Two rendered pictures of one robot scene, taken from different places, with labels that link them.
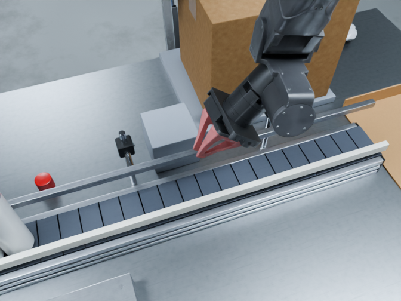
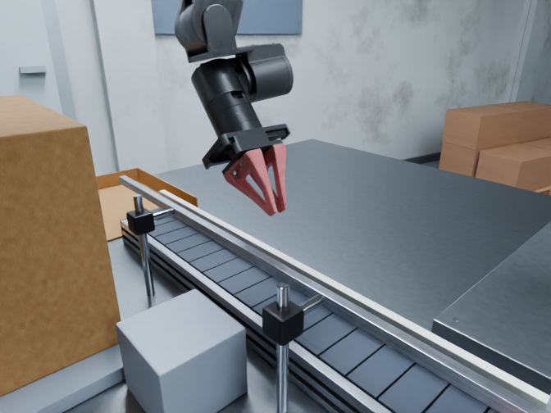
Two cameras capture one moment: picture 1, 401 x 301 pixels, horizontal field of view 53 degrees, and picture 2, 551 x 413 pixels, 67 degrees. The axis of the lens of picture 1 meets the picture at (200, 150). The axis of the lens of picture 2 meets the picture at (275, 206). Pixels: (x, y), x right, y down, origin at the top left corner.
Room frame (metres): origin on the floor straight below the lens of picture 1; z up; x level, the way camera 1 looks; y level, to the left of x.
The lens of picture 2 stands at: (0.58, 0.43, 1.20)
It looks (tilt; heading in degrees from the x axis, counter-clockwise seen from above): 23 degrees down; 247
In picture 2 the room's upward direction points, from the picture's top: straight up
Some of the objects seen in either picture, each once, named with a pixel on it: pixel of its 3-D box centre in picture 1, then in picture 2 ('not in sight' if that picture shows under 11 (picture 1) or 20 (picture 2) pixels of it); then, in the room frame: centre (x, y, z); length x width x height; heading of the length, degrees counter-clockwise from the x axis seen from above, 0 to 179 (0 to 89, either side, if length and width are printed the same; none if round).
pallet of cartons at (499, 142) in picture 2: not in sight; (516, 151); (-2.51, -1.86, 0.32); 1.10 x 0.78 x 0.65; 1
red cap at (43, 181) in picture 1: (45, 183); not in sight; (0.44, 0.32, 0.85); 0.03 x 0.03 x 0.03
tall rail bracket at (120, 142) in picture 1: (131, 168); (297, 345); (0.44, 0.13, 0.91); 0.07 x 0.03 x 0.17; 19
